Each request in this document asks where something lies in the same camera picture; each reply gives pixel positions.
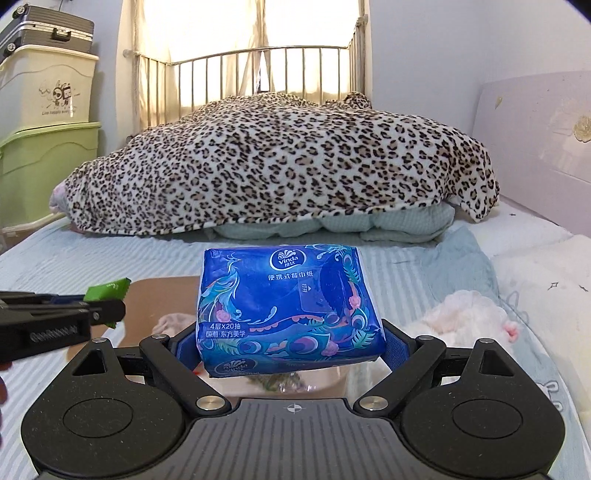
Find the green storage box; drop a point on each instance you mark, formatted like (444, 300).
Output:
(34, 161)

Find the white fluffy plush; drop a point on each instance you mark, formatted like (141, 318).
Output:
(463, 318)

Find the light green quilt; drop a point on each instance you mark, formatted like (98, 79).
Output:
(416, 225)

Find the dark green snack packet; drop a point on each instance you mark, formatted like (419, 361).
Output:
(280, 382)

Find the green wet wipe packet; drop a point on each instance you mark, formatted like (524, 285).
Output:
(110, 298)

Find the blue tissue pack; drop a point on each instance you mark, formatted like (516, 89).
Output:
(275, 310)

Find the pink headboard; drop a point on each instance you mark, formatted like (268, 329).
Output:
(537, 131)

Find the white pillow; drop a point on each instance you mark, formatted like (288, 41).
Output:
(543, 275)

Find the leopard print blanket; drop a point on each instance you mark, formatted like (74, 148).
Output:
(275, 158)

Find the silver metal case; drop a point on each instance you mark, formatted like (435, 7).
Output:
(40, 26)

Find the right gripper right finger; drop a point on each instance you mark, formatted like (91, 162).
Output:
(460, 409)

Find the metal bed rail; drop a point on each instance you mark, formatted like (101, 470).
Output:
(165, 91)

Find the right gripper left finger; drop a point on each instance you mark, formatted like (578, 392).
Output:
(113, 408)

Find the cream storage box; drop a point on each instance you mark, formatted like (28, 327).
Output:
(45, 86)

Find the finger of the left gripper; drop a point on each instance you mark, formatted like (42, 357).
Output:
(48, 304)

